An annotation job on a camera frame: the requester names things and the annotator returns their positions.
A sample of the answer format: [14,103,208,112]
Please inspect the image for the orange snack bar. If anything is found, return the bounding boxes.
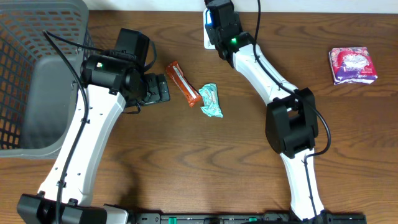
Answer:
[165,60,202,108]

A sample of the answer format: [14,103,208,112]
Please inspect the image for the teal snack wrapper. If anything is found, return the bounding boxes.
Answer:
[199,83,223,118]

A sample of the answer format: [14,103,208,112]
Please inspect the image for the purple red pad package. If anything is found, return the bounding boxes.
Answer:
[328,47,378,85]

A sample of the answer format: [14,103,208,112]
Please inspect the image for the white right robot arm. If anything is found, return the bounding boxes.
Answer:
[204,0,324,223]

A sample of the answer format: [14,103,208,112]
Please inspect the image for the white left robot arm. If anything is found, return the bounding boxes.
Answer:
[17,54,170,223]

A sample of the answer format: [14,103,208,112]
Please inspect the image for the white barcode scanner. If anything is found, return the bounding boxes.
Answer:
[203,9,215,50]

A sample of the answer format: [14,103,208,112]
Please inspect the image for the grey plastic mesh basket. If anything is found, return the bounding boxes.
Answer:
[1,0,93,159]

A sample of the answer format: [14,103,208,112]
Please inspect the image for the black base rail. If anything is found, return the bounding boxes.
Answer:
[127,212,367,224]

